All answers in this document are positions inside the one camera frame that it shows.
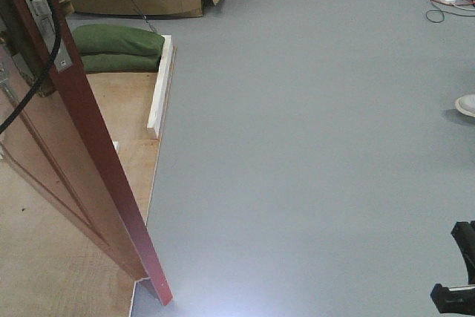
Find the lower green sandbag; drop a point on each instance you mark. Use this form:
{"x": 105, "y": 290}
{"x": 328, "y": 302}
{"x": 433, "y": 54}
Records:
{"x": 108, "y": 62}

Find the plywood base board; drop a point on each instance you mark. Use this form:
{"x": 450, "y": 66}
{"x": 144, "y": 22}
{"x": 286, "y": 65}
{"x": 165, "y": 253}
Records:
{"x": 48, "y": 266}

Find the brown wooden door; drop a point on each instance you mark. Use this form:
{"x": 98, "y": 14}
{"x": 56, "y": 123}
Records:
{"x": 57, "y": 138}

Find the far white edge rail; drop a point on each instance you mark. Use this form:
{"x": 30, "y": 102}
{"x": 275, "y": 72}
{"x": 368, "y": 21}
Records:
{"x": 160, "y": 88}

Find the green sandbag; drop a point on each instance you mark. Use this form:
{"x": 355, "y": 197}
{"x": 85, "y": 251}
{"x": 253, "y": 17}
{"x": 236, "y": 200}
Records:
{"x": 117, "y": 39}
{"x": 108, "y": 62}

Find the upper green sandbag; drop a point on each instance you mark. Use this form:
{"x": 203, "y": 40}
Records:
{"x": 117, "y": 39}

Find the right white sneaker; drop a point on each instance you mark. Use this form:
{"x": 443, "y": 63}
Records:
{"x": 466, "y": 105}

